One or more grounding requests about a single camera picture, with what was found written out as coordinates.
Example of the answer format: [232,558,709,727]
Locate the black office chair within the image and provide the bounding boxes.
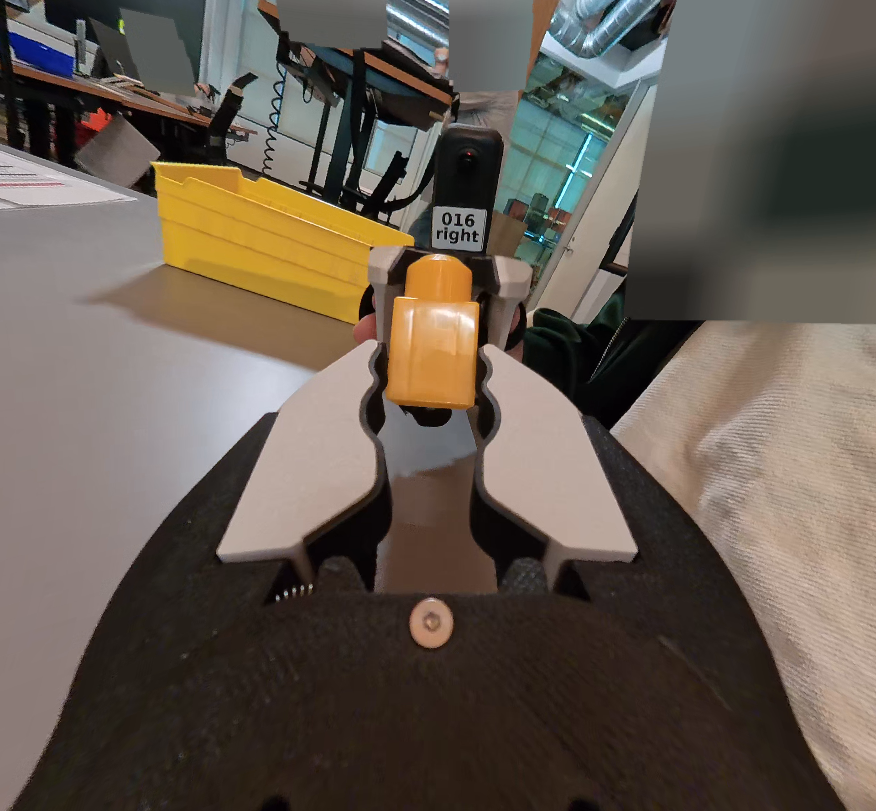
[205,72,261,148]

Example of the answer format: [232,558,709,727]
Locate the coiled black cable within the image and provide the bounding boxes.
[263,65,288,175]

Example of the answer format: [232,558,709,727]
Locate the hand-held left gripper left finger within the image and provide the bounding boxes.
[216,339,392,589]

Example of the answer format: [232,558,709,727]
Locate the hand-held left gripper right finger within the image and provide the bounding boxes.
[471,344,639,585]

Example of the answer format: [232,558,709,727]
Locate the grey cardboard panel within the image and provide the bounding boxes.
[75,114,162,192]

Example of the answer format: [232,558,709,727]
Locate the blue storage crate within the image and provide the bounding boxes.
[7,31,75,78]

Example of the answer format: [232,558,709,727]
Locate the black standing desk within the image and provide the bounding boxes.
[259,0,458,209]

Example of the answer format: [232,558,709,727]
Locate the yellow plastic bin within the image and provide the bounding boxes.
[152,161,416,326]

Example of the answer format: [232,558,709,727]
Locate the long wooden office desk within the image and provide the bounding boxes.
[10,61,260,141]

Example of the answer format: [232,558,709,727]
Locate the person's right forearm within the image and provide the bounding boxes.
[520,291,702,430]

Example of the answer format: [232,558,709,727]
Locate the yellow orange toy block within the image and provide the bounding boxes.
[385,251,481,409]

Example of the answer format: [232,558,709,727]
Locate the white door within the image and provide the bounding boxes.
[532,78,651,319]

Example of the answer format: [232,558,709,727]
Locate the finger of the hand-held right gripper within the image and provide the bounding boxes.
[479,255,535,350]
[367,246,412,348]

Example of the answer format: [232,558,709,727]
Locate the person's cream trousers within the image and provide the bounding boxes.
[609,320,876,811]

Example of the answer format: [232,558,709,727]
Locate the printed paper sheet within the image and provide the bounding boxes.
[0,147,138,211]

